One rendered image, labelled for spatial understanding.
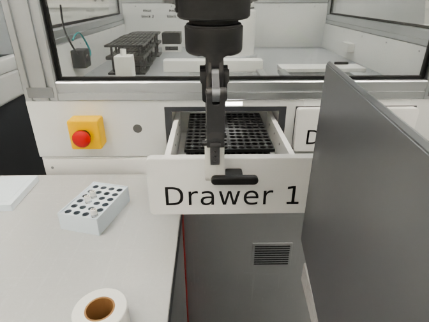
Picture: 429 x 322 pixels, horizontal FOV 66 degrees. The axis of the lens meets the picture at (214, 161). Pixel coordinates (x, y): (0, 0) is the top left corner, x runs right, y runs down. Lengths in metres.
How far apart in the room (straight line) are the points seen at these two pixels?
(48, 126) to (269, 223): 0.63
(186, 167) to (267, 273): 0.63
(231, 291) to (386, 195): 0.90
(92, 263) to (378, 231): 0.46
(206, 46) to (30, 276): 0.45
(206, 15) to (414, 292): 0.33
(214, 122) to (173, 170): 0.15
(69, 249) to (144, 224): 0.14
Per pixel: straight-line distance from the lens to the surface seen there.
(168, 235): 0.65
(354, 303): 0.38
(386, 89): 0.90
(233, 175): 0.53
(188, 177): 0.56
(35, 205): 0.82
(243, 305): 1.20
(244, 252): 1.04
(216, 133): 0.46
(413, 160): 0.26
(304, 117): 0.83
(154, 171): 0.56
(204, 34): 0.43
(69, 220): 0.70
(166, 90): 0.80
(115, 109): 0.84
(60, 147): 0.92
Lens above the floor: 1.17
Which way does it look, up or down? 26 degrees down
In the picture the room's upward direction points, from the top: straight up
